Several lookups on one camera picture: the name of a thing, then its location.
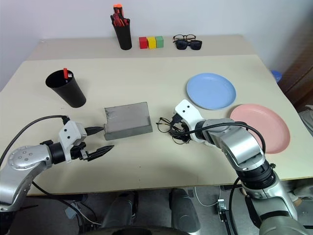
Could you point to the grey fabric object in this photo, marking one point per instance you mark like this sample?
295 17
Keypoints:
307 121

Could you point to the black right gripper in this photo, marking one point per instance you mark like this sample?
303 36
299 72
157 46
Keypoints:
187 131

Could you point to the blue round container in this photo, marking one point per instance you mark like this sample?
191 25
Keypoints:
276 76

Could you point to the orange capped black marker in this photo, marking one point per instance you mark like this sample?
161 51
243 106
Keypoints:
118 11

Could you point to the yellow wooden block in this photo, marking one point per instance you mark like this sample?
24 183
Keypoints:
151 42

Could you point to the tall narrow black cup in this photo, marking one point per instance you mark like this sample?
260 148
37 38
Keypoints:
124 36

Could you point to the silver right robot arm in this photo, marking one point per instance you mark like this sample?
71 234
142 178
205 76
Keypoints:
239 144

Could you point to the blue plastic plate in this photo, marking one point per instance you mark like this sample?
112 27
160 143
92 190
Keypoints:
210 90

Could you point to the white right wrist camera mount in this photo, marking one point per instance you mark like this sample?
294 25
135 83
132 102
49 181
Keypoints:
188 110

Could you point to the wide black plastic cup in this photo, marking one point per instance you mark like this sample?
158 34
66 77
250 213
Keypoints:
68 91

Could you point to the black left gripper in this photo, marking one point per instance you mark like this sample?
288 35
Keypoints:
79 151

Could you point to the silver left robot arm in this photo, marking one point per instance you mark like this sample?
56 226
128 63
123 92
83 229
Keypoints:
22 159

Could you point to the dark rounded robot leg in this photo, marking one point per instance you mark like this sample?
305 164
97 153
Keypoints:
119 210
183 213

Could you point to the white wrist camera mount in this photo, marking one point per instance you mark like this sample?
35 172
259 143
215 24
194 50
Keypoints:
69 133
188 110

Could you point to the grey open glasses case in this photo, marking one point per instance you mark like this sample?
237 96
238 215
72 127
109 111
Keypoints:
127 120

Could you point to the small grey floor device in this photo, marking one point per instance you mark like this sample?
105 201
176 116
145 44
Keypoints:
220 205

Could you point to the black sunglasses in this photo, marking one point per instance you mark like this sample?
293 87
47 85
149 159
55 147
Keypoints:
188 45

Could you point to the grey floor plug box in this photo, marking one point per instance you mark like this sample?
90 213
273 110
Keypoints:
70 213

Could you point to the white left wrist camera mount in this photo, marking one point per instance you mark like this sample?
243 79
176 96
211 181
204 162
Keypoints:
69 133

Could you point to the dark curved robot base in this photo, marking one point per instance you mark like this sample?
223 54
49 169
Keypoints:
137 231

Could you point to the black frame clear glasses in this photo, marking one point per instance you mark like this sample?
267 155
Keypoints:
184 37

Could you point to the pink plastic plate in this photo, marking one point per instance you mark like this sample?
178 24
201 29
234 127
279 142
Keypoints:
264 127

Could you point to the red black marker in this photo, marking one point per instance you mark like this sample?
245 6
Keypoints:
115 20

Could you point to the brown wooden cabinet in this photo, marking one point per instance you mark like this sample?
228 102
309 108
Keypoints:
299 73

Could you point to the green wooden block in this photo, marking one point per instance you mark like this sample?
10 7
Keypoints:
159 41

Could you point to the red wooden block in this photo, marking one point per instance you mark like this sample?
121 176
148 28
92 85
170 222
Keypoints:
143 43

